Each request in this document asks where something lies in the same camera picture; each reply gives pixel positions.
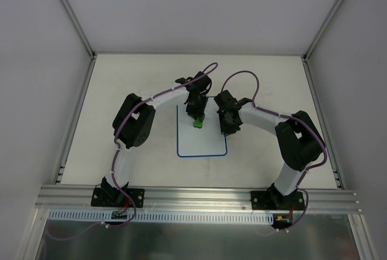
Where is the green whiteboard eraser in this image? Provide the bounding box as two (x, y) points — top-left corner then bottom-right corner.
(193, 117), (203, 129)

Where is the blue framed small whiteboard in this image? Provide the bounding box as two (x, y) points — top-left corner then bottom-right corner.
(177, 96), (227, 158)

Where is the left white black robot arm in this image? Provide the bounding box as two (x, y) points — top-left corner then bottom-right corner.
(100, 71), (212, 206)

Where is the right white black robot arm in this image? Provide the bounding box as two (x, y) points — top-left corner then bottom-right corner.
(214, 90), (327, 209)

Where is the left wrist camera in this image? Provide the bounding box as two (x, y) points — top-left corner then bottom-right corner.
(193, 71), (212, 94)

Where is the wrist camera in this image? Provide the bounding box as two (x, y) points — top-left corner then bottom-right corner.
(193, 71), (212, 94)
(214, 90), (238, 109)

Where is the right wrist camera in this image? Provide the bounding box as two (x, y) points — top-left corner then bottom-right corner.
(214, 90), (238, 109)

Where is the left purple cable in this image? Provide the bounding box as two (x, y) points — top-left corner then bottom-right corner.
(45, 62), (219, 241)

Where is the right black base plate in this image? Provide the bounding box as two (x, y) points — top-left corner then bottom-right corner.
(250, 190), (305, 211)

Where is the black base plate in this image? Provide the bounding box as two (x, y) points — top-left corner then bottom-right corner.
(91, 186), (145, 208)
(250, 190), (305, 211)

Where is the right aluminium frame post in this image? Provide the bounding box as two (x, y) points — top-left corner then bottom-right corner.
(302, 0), (345, 62)

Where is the aluminium frame post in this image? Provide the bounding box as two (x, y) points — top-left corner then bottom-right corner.
(59, 0), (95, 59)
(302, 0), (345, 62)

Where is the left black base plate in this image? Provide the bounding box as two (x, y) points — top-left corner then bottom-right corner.
(91, 186), (145, 208)

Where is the left aluminium frame post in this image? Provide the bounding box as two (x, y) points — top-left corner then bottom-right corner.
(59, 0), (95, 59)

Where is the aluminium mounting rail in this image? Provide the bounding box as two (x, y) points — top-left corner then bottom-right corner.
(34, 184), (362, 214)

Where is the white slotted cable duct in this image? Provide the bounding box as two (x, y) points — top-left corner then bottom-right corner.
(48, 209), (274, 225)

